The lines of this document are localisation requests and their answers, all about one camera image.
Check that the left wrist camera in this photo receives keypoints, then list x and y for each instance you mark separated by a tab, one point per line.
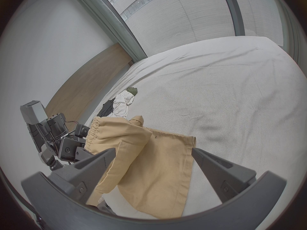
81	130

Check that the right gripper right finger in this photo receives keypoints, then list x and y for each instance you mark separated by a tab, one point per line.
224	174

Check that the black garment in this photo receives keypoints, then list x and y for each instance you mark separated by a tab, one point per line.
106	109

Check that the cream garment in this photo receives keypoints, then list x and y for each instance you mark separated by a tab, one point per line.
122	105

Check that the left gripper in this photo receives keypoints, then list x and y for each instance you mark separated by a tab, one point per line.
68	150

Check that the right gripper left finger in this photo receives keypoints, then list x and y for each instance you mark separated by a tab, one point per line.
84	174

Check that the bed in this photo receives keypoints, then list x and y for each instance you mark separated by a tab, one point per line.
215	92

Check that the tan shorts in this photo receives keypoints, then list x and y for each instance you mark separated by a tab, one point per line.
148	166

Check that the olive green garment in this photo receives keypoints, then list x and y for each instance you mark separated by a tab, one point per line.
132	90

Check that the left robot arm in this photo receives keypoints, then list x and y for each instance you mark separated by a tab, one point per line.
36	118

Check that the grey-green curtain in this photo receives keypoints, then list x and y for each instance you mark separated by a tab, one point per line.
290	32
115	20

